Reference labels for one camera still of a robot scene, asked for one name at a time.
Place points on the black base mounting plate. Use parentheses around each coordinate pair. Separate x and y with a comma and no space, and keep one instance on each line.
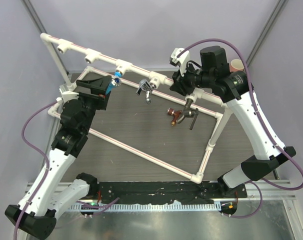
(165,192)

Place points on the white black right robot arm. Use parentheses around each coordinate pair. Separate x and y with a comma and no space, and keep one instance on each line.
(232,88)

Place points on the slotted cable duct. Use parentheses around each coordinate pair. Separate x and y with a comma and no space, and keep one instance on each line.
(174,207)

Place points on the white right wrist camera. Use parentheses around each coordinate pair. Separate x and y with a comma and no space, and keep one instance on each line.
(176,59)

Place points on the pink ceramic mug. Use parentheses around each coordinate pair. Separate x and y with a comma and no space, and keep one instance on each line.
(236,65)

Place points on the white PVC pipe frame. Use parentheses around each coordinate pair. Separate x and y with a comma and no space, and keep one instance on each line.
(206,103)

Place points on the chrome metal faucet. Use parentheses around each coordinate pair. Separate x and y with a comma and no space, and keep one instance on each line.
(145,86)

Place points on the blue plastic faucet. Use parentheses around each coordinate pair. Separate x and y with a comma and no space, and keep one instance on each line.
(115,81)

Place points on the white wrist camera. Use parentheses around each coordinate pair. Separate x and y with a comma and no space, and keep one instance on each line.
(176,59)
(66,94)

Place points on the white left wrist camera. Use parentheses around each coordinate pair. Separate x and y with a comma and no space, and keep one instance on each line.
(66,94)

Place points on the brown plastic faucet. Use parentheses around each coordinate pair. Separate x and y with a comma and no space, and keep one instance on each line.
(175,114)

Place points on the aluminium corner profile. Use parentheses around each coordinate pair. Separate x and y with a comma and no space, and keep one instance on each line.
(266,30)
(44,37)

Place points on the aluminium corner profile left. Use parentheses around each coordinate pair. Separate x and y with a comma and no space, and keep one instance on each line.
(44,37)

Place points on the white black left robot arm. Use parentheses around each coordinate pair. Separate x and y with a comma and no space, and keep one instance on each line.
(38,211)

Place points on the grey plastic faucet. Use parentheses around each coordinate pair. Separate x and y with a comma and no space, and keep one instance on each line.
(187,112)

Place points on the aluminium corner profile right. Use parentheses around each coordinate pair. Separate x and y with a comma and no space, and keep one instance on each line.
(266,30)

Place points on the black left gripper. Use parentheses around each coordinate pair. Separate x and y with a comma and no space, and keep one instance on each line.
(99,85)

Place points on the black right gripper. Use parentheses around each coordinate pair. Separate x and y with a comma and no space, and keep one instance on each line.
(180,86)

